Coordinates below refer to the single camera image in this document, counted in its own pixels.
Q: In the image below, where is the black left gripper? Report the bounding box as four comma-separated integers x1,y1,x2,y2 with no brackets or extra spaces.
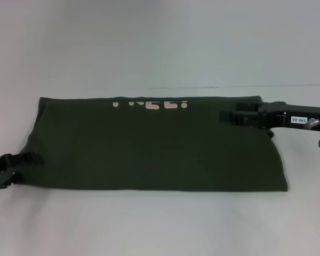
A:
0,157,44,193

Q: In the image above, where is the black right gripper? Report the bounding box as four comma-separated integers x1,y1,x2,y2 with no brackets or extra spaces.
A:
219,100,320,134

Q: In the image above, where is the dark green shirt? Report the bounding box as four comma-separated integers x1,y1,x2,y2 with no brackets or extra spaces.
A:
13,95,292,193

